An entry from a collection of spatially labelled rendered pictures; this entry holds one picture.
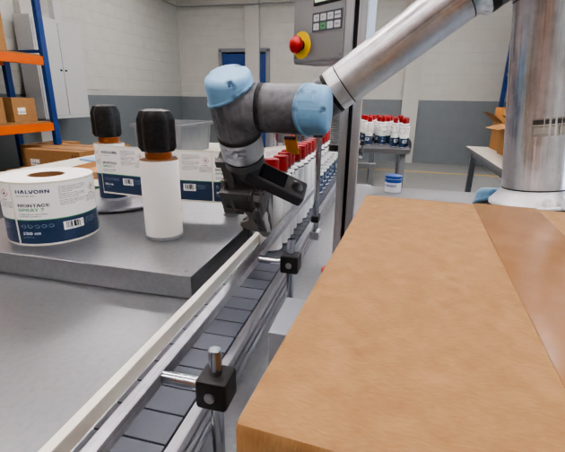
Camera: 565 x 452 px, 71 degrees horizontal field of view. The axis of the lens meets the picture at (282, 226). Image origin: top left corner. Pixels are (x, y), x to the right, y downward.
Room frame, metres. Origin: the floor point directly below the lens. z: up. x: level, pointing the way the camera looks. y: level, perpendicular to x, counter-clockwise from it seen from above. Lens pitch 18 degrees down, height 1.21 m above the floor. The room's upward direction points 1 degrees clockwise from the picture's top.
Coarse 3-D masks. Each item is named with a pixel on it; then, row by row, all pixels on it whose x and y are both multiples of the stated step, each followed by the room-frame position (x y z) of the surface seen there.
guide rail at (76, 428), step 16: (256, 240) 0.83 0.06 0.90; (240, 256) 0.72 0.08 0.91; (224, 272) 0.64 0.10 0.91; (208, 288) 0.58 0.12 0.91; (192, 304) 0.52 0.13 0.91; (176, 320) 0.48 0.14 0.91; (160, 336) 0.44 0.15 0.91; (144, 352) 0.40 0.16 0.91; (128, 368) 0.37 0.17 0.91; (144, 368) 0.40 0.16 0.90; (112, 384) 0.35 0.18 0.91; (128, 384) 0.37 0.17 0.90; (96, 400) 0.32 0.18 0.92; (112, 400) 0.34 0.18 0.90; (80, 416) 0.30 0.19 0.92; (96, 416) 0.32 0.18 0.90; (64, 432) 0.28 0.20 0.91; (80, 432) 0.30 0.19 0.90; (48, 448) 0.27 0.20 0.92; (64, 448) 0.28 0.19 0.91
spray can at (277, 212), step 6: (270, 162) 0.82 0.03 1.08; (276, 162) 0.83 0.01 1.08; (276, 168) 0.83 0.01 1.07; (276, 198) 0.82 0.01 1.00; (276, 204) 0.82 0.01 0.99; (276, 210) 0.82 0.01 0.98; (276, 216) 0.82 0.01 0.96; (276, 222) 0.82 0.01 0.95; (276, 240) 0.82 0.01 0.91; (276, 246) 0.82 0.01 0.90; (270, 252) 0.82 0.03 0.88
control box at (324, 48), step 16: (304, 0) 1.02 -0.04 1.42; (304, 16) 1.02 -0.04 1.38; (304, 32) 1.01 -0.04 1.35; (320, 32) 0.97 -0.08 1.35; (336, 32) 0.94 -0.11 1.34; (368, 32) 0.97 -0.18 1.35; (304, 48) 1.01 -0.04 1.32; (320, 48) 0.97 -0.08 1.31; (336, 48) 0.94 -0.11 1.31; (304, 64) 1.03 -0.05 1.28; (320, 64) 1.03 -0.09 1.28
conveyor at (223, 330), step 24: (240, 264) 0.75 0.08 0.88; (264, 264) 0.75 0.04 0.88; (240, 288) 0.64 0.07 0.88; (264, 288) 0.65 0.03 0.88; (240, 312) 0.56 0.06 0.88; (216, 336) 0.49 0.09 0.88; (192, 360) 0.44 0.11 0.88; (144, 408) 0.35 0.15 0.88; (168, 408) 0.35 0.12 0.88; (144, 432) 0.32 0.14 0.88; (168, 432) 0.32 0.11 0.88
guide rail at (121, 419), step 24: (312, 192) 1.09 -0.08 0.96; (288, 216) 0.83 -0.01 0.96; (264, 240) 0.67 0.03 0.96; (216, 312) 0.43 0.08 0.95; (192, 336) 0.37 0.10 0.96; (168, 360) 0.33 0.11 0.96; (144, 384) 0.29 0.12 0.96; (120, 408) 0.26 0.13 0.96; (96, 432) 0.24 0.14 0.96; (120, 432) 0.25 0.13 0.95
